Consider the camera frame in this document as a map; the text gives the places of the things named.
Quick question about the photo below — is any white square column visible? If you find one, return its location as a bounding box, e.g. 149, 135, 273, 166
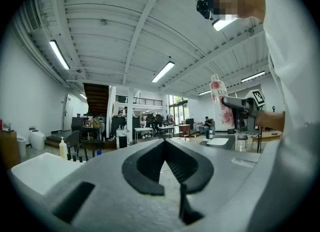
126, 88, 136, 144

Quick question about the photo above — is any white door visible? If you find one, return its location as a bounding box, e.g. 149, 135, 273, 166
62, 94, 75, 132

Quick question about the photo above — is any pink floral bottle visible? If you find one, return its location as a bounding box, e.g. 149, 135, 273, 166
209, 74, 237, 132

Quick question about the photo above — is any person's white shirt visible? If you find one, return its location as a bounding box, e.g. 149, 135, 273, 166
246, 0, 320, 232

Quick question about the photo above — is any grey chair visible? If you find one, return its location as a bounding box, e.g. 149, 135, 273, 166
65, 130, 81, 157

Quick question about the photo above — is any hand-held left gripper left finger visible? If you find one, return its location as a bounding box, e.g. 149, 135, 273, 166
121, 138, 166, 196

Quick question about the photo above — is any wooden cabinet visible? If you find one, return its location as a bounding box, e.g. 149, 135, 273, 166
0, 129, 21, 169

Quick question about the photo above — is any black mezzanine railing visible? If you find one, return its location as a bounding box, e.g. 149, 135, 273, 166
115, 95, 164, 107

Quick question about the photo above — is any marbled white cabinet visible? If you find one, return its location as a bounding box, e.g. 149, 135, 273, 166
115, 128, 130, 149

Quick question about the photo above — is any small wooden side table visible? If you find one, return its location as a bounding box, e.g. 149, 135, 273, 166
178, 124, 192, 138

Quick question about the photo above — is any white metal table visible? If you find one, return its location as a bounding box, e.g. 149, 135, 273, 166
134, 127, 154, 143
157, 125, 176, 138

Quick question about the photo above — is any brown wooden staircase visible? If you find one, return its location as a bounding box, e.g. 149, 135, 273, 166
82, 83, 110, 117

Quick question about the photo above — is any black head-mounted camera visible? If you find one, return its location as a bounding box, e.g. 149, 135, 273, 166
196, 0, 219, 21

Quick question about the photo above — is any person's right forearm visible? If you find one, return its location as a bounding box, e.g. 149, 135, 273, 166
255, 110, 286, 132

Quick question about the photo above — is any large glass window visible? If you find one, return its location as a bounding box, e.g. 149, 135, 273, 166
168, 95, 189, 127

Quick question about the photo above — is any yellow pump soap bottle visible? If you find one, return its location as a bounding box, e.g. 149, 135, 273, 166
59, 137, 69, 160

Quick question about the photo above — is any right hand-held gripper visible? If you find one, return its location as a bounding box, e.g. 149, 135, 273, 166
221, 89, 267, 132

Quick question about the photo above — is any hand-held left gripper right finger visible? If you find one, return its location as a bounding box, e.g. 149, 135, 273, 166
163, 138, 215, 225

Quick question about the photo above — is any round wooden table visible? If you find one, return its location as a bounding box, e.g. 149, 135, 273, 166
249, 130, 284, 153

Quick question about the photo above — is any white toilet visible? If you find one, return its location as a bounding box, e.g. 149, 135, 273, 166
29, 126, 47, 151

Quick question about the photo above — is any black desk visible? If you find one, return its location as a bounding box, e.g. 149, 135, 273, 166
79, 125, 105, 152

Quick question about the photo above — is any dark counter with white basin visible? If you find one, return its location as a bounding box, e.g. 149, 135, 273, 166
199, 135, 236, 151

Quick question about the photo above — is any black stool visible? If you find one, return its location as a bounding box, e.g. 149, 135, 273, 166
234, 134, 249, 152

